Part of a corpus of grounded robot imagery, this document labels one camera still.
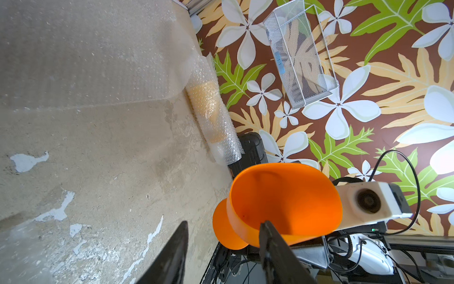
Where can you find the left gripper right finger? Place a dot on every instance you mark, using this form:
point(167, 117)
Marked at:
point(279, 263)

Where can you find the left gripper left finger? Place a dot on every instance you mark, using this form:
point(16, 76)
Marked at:
point(169, 265)

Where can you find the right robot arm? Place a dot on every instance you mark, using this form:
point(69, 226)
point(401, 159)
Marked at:
point(369, 259)

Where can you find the orange wine glass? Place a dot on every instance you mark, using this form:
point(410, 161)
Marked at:
point(299, 200)

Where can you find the bubble yellow glass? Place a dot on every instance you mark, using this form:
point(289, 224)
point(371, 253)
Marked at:
point(211, 113)

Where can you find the bubble orange glass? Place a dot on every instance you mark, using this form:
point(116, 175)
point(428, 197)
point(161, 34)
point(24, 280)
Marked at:
point(68, 54)

